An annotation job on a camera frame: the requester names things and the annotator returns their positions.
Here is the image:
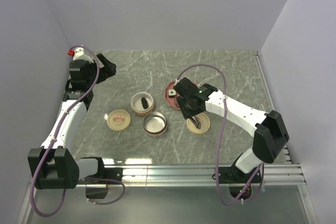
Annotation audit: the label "black spiky food piece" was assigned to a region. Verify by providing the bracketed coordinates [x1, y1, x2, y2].
[141, 97, 149, 110]

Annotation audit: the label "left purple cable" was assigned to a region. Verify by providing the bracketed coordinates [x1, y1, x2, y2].
[29, 45, 126, 217]

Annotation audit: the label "right cream lid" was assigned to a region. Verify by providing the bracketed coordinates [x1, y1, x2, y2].
[186, 113, 211, 134]

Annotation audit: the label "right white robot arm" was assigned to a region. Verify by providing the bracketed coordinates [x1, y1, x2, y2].
[174, 78, 289, 184]

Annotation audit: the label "cream lunch box container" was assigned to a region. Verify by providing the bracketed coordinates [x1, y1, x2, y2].
[131, 92, 154, 116]

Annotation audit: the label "left cream lid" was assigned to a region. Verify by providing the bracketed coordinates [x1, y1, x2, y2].
[107, 109, 131, 131]

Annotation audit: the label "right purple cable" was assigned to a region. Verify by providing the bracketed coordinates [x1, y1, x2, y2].
[175, 63, 265, 206]

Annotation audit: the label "metal tongs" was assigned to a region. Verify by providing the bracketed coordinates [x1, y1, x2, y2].
[190, 115, 202, 130]

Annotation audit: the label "cream lid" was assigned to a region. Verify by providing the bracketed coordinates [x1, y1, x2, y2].
[186, 113, 211, 134]
[107, 109, 131, 131]

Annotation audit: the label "steel lunch box container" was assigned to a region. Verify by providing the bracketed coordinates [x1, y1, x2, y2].
[142, 111, 167, 137]

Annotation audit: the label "purple cable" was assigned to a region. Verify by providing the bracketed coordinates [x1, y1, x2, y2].
[175, 63, 265, 206]
[29, 45, 126, 217]

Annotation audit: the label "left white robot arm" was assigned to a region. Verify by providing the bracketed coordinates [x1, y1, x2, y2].
[28, 52, 116, 189]

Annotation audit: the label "aluminium rail frame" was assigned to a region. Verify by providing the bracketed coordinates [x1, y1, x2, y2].
[19, 50, 318, 223]

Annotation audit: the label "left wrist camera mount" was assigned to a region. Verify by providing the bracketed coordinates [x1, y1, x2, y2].
[68, 47, 93, 62]

